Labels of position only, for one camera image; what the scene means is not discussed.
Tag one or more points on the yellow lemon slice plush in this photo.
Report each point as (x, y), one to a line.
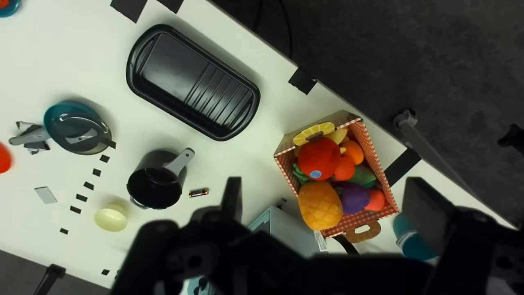
(312, 131)

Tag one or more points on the light blue toaster oven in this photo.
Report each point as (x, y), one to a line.
(284, 228)

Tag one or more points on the orange plush fruit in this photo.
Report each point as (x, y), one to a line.
(353, 151)

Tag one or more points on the checkered fruit basket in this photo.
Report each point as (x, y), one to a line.
(368, 174)

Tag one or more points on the yellow plush pineapple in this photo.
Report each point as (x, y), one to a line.
(319, 205)

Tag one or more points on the purple plush eggplant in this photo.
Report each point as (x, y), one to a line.
(352, 197)

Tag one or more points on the blue frying pan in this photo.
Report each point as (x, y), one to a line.
(36, 135)

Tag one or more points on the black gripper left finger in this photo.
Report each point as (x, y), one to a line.
(230, 203)

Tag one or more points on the black grill tray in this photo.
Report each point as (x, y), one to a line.
(189, 84)

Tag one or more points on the teal bowl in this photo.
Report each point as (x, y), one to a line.
(8, 7)

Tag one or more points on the red plush tomato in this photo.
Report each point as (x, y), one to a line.
(317, 159)

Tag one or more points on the cream small bowl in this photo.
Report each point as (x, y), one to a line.
(111, 218)

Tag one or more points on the black pot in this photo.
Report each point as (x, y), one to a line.
(158, 177)

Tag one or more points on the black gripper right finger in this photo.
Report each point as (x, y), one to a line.
(427, 212)

